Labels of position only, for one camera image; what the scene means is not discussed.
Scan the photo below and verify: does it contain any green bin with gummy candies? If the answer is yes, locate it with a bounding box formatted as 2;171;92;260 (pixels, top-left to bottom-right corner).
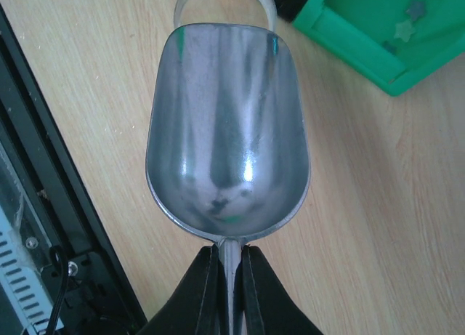
292;0;464;96

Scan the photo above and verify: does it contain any black aluminium frame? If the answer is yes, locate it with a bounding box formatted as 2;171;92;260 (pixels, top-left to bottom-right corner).
1;16;146;334

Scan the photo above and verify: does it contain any slotted grey cable duct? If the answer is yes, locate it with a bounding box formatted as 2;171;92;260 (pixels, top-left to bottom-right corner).
1;211;52;334

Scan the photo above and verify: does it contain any clear glass jar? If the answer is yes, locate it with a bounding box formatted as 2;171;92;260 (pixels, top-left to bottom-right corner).
173;0;278;31

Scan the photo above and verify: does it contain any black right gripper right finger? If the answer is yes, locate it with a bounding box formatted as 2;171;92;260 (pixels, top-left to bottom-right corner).
242;246;322;335

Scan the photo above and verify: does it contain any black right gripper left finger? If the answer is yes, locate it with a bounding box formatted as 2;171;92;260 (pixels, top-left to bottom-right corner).
139;245;219;335

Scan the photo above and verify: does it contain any metal scoop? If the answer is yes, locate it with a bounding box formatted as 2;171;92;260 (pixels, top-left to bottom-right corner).
146;23;310;334

